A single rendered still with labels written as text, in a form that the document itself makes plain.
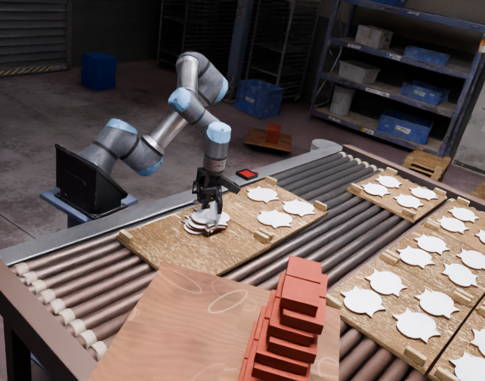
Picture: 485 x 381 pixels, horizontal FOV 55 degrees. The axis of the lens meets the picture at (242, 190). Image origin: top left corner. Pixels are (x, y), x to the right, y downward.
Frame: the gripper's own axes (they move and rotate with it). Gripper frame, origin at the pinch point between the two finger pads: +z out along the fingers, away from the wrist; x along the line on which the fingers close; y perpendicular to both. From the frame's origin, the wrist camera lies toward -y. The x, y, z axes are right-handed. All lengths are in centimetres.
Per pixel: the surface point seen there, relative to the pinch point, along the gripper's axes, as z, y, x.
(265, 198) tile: 3.5, -33.0, -14.2
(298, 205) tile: 3.4, -44.7, -6.0
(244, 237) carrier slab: 4.2, -9.7, 9.4
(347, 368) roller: 6, -8, 70
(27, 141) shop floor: 99, 26, -304
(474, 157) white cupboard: 81, -444, -175
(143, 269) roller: 6.2, 29.3, 14.9
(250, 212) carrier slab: 4.2, -21.1, -6.1
